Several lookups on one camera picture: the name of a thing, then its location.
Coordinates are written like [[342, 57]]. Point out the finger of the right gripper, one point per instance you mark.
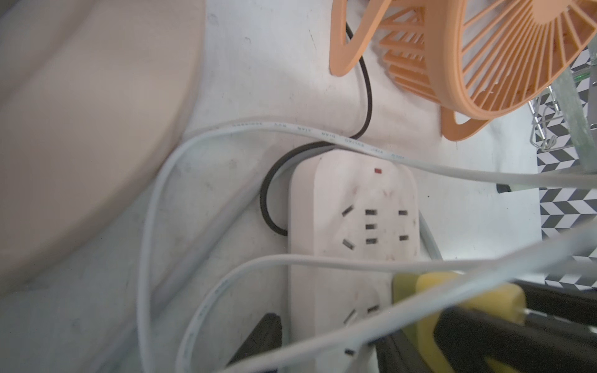
[[555, 337]]

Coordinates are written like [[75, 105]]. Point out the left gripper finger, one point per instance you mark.
[[266, 336]]

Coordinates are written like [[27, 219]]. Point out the yellow plug adapter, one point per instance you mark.
[[454, 339]]

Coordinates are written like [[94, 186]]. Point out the white power strip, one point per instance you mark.
[[346, 205]]

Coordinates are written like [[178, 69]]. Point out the small orange desk fan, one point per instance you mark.
[[478, 60]]

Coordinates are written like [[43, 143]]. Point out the large beige desk fan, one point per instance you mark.
[[94, 97]]

